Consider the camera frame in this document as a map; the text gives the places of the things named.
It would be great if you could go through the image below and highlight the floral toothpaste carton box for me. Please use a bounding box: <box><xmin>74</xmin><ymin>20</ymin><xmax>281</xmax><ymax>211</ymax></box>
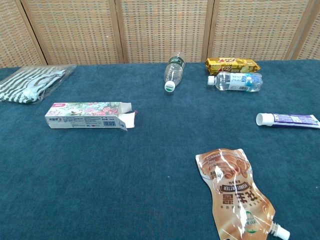
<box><xmin>44</xmin><ymin>101</ymin><xmax>138</xmax><ymax>132</ymax></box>

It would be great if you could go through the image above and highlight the white purple toothpaste tube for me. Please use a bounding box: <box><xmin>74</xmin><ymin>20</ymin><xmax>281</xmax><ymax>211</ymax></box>
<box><xmin>255</xmin><ymin>112</ymin><xmax>320</xmax><ymax>130</ymax></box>

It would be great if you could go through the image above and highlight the green label plastic bottle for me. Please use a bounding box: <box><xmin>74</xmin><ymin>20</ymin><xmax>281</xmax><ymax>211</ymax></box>
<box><xmin>163</xmin><ymin>51</ymin><xmax>186</xmax><ymax>93</ymax></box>

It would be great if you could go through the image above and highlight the teal table cloth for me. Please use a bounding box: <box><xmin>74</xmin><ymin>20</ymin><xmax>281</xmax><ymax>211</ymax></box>
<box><xmin>0</xmin><ymin>59</ymin><xmax>320</xmax><ymax>240</ymax></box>

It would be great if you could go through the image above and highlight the blue label plastic bottle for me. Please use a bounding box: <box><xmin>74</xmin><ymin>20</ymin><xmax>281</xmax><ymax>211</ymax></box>
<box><xmin>207</xmin><ymin>71</ymin><xmax>263</xmax><ymax>93</ymax></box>

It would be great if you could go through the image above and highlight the woven wooden folding screen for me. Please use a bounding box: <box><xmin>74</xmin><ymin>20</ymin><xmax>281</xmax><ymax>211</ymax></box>
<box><xmin>0</xmin><ymin>0</ymin><xmax>320</xmax><ymax>69</ymax></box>

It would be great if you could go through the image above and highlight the yellow snack package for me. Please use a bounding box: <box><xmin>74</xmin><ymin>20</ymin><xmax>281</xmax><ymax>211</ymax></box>
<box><xmin>205</xmin><ymin>57</ymin><xmax>261</xmax><ymax>75</ymax></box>

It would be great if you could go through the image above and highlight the brown peanut butter pouch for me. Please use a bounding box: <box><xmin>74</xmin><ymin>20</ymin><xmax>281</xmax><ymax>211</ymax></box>
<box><xmin>195</xmin><ymin>148</ymin><xmax>291</xmax><ymax>240</ymax></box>

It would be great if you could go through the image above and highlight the striped cloth in plastic bag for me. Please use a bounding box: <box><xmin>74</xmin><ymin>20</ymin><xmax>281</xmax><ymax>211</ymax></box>
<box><xmin>0</xmin><ymin>64</ymin><xmax>77</xmax><ymax>105</ymax></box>

